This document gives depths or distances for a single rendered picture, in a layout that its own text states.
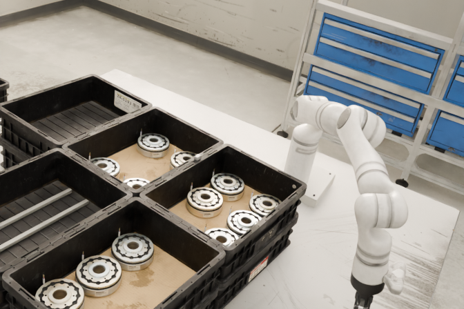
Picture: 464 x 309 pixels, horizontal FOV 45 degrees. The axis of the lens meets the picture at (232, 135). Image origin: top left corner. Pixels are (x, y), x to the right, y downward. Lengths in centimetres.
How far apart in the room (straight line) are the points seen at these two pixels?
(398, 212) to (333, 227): 74
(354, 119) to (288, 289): 53
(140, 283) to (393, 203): 61
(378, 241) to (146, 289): 54
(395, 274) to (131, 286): 60
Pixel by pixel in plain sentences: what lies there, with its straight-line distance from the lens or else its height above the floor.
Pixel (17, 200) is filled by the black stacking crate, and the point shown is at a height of 83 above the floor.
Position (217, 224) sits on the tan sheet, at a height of 83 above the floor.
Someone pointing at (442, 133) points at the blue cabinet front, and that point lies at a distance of 343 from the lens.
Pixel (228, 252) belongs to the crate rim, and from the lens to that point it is 134.
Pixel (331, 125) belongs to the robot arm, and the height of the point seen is 111.
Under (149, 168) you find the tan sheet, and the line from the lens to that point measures 173.
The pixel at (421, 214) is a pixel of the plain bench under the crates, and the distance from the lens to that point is 210.
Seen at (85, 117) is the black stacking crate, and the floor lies 83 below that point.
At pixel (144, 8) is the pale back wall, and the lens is 515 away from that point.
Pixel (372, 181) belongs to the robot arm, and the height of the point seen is 119.
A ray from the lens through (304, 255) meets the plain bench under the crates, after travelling 173.
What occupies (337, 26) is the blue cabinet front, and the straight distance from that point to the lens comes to 337.
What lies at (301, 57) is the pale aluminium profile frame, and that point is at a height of 58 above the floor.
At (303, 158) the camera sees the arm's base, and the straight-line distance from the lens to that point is 187.
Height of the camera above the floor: 181
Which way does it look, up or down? 30 degrees down
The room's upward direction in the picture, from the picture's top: 11 degrees clockwise
